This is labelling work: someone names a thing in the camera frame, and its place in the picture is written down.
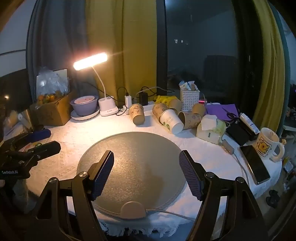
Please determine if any brown printed paper cup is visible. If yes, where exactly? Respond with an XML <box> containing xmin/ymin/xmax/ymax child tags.
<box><xmin>129</xmin><ymin>104</ymin><xmax>145</xmax><ymax>126</ymax></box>

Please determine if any brown paper cup open-mouthed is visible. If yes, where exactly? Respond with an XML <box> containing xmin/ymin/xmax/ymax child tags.
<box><xmin>178</xmin><ymin>111</ymin><xmax>202</xmax><ymax>130</ymax></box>

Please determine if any brown paper cup right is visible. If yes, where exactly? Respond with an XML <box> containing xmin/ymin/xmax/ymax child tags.
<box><xmin>192</xmin><ymin>103</ymin><xmax>206</xmax><ymax>117</ymax></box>

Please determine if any brown paper cup lying left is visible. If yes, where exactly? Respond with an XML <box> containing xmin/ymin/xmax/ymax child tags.
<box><xmin>152</xmin><ymin>102</ymin><xmax>168</xmax><ymax>121</ymax></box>

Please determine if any white paper cup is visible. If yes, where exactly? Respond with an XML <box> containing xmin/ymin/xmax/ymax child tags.
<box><xmin>160</xmin><ymin>109</ymin><xmax>184</xmax><ymax>135</ymax></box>

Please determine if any brown paper cup rear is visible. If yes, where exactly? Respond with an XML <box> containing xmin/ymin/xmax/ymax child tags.
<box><xmin>168</xmin><ymin>99</ymin><xmax>182</xmax><ymax>115</ymax></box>

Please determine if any cardboard box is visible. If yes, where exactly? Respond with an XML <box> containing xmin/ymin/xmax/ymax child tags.
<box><xmin>30</xmin><ymin>91</ymin><xmax>77</xmax><ymax>126</ymax></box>

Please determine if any white tablecloth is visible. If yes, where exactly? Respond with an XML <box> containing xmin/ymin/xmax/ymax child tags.
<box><xmin>24</xmin><ymin>108</ymin><xmax>283</xmax><ymax>238</ymax></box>

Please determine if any white plate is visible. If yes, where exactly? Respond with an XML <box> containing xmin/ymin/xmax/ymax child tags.
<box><xmin>70</xmin><ymin>109</ymin><xmax>100</xmax><ymax>121</ymax></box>

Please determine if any black smartphone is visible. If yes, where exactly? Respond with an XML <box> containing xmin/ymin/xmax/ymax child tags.
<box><xmin>238</xmin><ymin>145</ymin><xmax>270</xmax><ymax>185</ymax></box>

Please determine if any clear plastic bag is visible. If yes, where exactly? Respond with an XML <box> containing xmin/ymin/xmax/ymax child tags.
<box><xmin>36</xmin><ymin>67</ymin><xmax>70</xmax><ymax>104</ymax></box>

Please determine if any purple bowl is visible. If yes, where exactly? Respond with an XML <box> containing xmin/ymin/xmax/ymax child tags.
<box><xmin>70</xmin><ymin>95</ymin><xmax>98</xmax><ymax>116</ymax></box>

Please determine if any white desk lamp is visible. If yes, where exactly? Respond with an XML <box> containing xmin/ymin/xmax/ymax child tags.
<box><xmin>72</xmin><ymin>52</ymin><xmax>120</xmax><ymax>117</ymax></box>

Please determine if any white bear mug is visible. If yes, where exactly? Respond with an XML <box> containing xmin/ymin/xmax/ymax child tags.
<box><xmin>253</xmin><ymin>128</ymin><xmax>285</xmax><ymax>162</ymax></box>

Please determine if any round grey heating mat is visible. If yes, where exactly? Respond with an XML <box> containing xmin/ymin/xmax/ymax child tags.
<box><xmin>77</xmin><ymin>132</ymin><xmax>186</xmax><ymax>219</ymax></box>

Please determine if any black pouch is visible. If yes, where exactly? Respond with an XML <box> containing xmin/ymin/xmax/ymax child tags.
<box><xmin>226</xmin><ymin>118</ymin><xmax>258</xmax><ymax>146</ymax></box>

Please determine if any white charger plug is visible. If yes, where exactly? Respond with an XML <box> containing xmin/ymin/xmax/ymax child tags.
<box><xmin>125</xmin><ymin>92</ymin><xmax>132</xmax><ymax>109</ymax></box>

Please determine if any tissue pack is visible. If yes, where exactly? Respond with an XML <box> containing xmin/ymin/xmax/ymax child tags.
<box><xmin>196</xmin><ymin>114</ymin><xmax>226</xmax><ymax>145</ymax></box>

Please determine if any grey curtain left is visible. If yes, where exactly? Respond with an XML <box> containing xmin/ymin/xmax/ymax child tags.
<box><xmin>26</xmin><ymin>1</ymin><xmax>93</xmax><ymax>100</ymax></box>

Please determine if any white tube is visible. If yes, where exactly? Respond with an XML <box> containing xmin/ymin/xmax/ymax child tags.
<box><xmin>239</xmin><ymin>113</ymin><xmax>260</xmax><ymax>135</ymax></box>

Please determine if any yellow curtain right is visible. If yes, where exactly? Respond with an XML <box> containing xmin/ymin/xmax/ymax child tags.
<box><xmin>253</xmin><ymin>1</ymin><xmax>285</xmax><ymax>132</ymax></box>

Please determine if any yellow curtain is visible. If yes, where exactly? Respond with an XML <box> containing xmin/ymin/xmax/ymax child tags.
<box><xmin>85</xmin><ymin>1</ymin><xmax>157</xmax><ymax>105</ymax></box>
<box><xmin>253</xmin><ymin>1</ymin><xmax>285</xmax><ymax>132</ymax></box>

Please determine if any black charger plug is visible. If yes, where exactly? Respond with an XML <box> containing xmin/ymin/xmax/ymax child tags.
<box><xmin>139</xmin><ymin>92</ymin><xmax>149</xmax><ymax>106</ymax></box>

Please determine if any white power strip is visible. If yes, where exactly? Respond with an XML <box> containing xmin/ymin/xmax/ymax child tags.
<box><xmin>116</xmin><ymin>101</ymin><xmax>154</xmax><ymax>115</ymax></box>

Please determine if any purple folder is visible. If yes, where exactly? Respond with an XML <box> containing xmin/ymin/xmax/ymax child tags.
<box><xmin>206</xmin><ymin>104</ymin><xmax>239</xmax><ymax>121</ymax></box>

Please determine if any yellow cloth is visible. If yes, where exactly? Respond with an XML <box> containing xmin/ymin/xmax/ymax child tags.
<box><xmin>154</xmin><ymin>95</ymin><xmax>178</xmax><ymax>105</ymax></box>

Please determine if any white plastic basket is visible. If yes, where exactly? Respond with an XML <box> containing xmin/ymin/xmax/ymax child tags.
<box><xmin>180</xmin><ymin>90</ymin><xmax>200</xmax><ymax>112</ymax></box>

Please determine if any yellow curtain centre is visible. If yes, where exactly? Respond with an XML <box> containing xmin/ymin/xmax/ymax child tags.
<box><xmin>85</xmin><ymin>1</ymin><xmax>157</xmax><ymax>105</ymax></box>

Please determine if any mat controller with cable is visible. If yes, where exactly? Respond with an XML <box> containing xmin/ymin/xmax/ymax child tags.
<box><xmin>222</xmin><ymin>140</ymin><xmax>250</xmax><ymax>186</ymax></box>

